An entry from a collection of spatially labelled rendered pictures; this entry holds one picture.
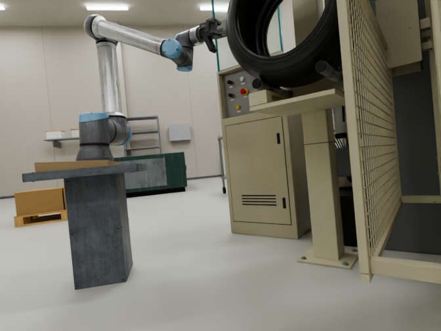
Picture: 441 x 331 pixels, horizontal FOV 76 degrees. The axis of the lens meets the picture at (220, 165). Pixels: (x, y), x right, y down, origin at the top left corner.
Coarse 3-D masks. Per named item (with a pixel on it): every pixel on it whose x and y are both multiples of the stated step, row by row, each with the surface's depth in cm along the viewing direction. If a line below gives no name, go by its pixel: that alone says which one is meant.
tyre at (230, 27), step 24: (240, 0) 125; (264, 0) 144; (336, 0) 100; (240, 24) 140; (264, 24) 147; (336, 24) 102; (360, 24) 112; (240, 48) 125; (264, 48) 148; (312, 48) 106; (336, 48) 108; (264, 72) 120; (288, 72) 115; (312, 72) 116
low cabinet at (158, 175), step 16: (128, 160) 576; (144, 160) 582; (160, 160) 588; (176, 160) 596; (128, 176) 575; (144, 176) 582; (160, 176) 588; (176, 176) 595; (128, 192) 576; (144, 192) 587; (160, 192) 593
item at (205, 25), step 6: (210, 18) 144; (204, 24) 148; (210, 24) 145; (216, 24) 143; (198, 30) 149; (204, 30) 149; (210, 30) 144; (198, 36) 150; (210, 36) 146; (216, 36) 146
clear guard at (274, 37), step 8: (216, 0) 219; (224, 0) 214; (216, 8) 219; (224, 8) 215; (216, 16) 220; (224, 16) 215; (272, 16) 192; (280, 16) 190; (272, 24) 193; (280, 24) 189; (272, 32) 193; (280, 32) 189; (216, 40) 221; (224, 40) 217; (272, 40) 193; (280, 40) 189; (224, 48) 217; (272, 48) 194; (280, 48) 190; (224, 56) 218; (232, 56) 213; (224, 64) 218; (232, 64) 214
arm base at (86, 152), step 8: (80, 144) 148; (88, 144) 146; (96, 144) 148; (104, 144) 151; (80, 152) 147; (88, 152) 145; (96, 152) 146; (104, 152) 150; (80, 160) 145; (88, 160) 144; (112, 160) 154
